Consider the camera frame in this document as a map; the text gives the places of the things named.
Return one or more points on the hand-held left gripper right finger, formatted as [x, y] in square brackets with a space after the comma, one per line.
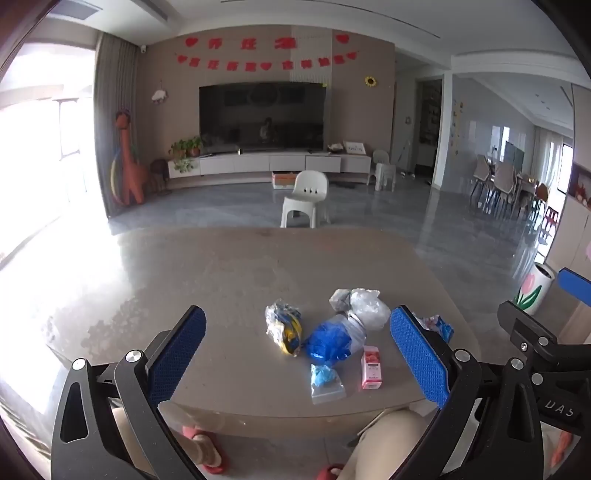
[418, 355]

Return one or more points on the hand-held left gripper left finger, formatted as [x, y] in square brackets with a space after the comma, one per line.
[178, 355]

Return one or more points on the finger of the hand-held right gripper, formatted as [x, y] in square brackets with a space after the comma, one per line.
[517, 318]
[575, 281]

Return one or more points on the white tulip print bin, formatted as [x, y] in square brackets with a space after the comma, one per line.
[535, 288]

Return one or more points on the blue pink wrapper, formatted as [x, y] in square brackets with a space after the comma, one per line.
[441, 325]

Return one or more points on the small pink box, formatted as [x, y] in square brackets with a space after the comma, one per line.
[371, 369]

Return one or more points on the clear plastic bag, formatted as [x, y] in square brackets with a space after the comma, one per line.
[369, 309]

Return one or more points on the blue plastic bag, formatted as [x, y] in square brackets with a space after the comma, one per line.
[328, 344]

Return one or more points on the grey sock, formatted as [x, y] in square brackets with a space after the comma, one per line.
[340, 300]

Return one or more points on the clear zip bag blue content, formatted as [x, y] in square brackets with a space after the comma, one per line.
[323, 377]

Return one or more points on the yellow blue snack wrapper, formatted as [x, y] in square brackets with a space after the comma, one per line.
[286, 327]

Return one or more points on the pink slipper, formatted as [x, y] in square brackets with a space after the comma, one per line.
[194, 432]
[330, 471]

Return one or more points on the person's right leg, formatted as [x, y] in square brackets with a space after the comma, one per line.
[397, 438]

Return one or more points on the person's leg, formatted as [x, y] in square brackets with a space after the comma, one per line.
[397, 438]
[203, 450]

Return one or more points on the person's left leg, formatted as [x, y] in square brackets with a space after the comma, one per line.
[203, 450]

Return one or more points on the dining table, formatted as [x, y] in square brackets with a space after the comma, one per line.
[531, 184]

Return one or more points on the orange dinosaur toy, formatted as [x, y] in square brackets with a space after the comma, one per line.
[134, 175]

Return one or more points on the dark round stool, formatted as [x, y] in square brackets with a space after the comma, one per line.
[159, 170]

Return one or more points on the small white plastic chair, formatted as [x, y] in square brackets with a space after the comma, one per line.
[383, 173]

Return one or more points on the trailing green plant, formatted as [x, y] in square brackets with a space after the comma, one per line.
[184, 165]

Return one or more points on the orange white floor box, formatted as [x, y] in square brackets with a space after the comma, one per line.
[282, 179]

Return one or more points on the potted plant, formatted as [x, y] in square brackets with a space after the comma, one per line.
[178, 150]
[194, 146]

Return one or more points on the white television cabinet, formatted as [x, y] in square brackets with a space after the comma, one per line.
[254, 162]

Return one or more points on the white sign board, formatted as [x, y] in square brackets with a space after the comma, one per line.
[354, 148]

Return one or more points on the large black television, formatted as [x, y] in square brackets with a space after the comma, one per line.
[263, 115]

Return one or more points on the grey curtain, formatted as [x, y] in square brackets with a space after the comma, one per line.
[111, 83]

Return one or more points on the red heart letter decoration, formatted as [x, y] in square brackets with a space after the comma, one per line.
[240, 44]

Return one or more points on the wall shelf unit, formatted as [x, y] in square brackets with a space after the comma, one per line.
[431, 110]

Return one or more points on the white cloud wall decoration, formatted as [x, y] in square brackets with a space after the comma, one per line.
[159, 96]

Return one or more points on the sunflower wall decoration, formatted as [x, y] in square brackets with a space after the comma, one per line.
[370, 81]

